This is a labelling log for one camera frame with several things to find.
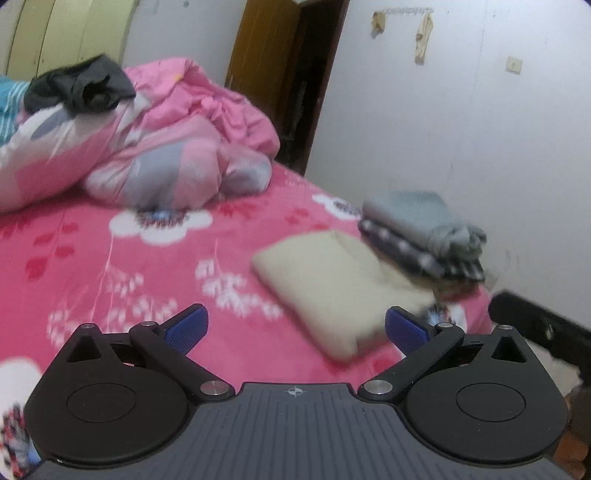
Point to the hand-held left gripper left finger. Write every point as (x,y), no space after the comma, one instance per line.
(187,327)

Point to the beige zip hoodie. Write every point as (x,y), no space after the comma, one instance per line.
(323,286)

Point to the pink white teal printed duvet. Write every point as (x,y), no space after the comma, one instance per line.
(161,161)

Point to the pale yellow wardrobe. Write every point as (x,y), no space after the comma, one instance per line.
(60,32)

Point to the pink floral blanket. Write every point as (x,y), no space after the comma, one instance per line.
(92,230)

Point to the wall hook rail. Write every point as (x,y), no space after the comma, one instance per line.
(406,10)

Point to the wall socket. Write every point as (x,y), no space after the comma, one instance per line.
(513,65)

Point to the grey folded garment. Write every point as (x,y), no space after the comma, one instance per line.
(415,217)

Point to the dark grey garment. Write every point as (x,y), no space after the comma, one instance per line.
(78,87)

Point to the dark dotted folded garment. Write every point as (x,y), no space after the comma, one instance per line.
(406,256)

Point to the brown wooden door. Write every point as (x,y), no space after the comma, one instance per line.
(277,69)

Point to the beige hanging cloth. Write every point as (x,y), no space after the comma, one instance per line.
(424,39)
(378,22)

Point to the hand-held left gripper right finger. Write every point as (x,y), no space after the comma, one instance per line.
(406,330)

